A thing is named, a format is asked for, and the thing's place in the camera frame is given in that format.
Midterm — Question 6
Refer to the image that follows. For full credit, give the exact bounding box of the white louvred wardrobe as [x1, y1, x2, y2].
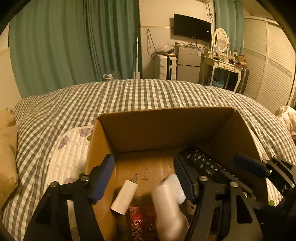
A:
[243, 17, 296, 109]

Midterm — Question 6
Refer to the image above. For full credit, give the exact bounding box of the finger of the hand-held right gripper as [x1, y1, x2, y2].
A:
[234, 153, 296, 189]

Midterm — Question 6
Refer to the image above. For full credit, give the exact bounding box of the beige pillow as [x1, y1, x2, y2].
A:
[0, 108, 19, 209]

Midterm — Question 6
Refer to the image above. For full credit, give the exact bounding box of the wide green curtain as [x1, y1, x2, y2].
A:
[9, 0, 142, 99]

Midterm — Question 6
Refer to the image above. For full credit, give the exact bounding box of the cream duvet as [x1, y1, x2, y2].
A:
[274, 105, 296, 139]

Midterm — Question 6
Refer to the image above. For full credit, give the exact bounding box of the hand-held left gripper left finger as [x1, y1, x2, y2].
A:
[23, 153, 115, 241]

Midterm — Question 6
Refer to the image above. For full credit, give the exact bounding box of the clear plastic bag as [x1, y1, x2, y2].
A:
[158, 43, 174, 54]

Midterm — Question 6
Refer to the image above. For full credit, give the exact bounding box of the clear water jug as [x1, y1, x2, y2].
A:
[102, 71, 121, 81]

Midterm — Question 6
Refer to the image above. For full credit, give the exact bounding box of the white round bottle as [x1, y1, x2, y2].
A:
[151, 174, 189, 241]

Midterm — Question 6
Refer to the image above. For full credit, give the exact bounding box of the silver fridge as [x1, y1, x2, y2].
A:
[176, 45, 201, 81]

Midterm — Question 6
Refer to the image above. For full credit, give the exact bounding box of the white suitcase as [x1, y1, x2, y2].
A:
[154, 54, 177, 80]

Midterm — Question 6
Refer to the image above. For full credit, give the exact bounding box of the white tube with clear cap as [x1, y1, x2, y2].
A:
[110, 174, 139, 215]

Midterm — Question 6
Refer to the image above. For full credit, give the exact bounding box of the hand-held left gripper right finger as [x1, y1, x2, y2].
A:
[173, 155, 264, 241]

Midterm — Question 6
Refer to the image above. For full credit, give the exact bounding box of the red patterned packet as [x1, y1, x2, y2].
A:
[128, 205, 159, 241]

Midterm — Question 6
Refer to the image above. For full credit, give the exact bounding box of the brown cardboard box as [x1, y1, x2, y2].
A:
[85, 107, 270, 241]

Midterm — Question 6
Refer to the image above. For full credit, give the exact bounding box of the white dressing table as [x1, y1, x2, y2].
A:
[199, 54, 245, 92]

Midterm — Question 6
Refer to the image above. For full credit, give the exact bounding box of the narrow green curtain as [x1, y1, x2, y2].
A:
[214, 0, 245, 50]

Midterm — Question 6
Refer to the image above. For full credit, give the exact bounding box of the white oval mirror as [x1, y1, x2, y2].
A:
[211, 28, 230, 55]

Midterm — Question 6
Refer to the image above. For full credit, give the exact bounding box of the black remote control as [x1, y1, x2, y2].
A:
[179, 146, 249, 189]

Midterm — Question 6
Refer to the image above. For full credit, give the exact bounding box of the black wall television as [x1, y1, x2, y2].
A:
[173, 13, 212, 42]

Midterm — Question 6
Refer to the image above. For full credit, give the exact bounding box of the white floral quilted mat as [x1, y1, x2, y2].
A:
[47, 125, 281, 241]

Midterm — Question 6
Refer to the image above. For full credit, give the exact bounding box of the dark patterned suitcase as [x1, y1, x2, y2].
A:
[238, 68, 250, 94]

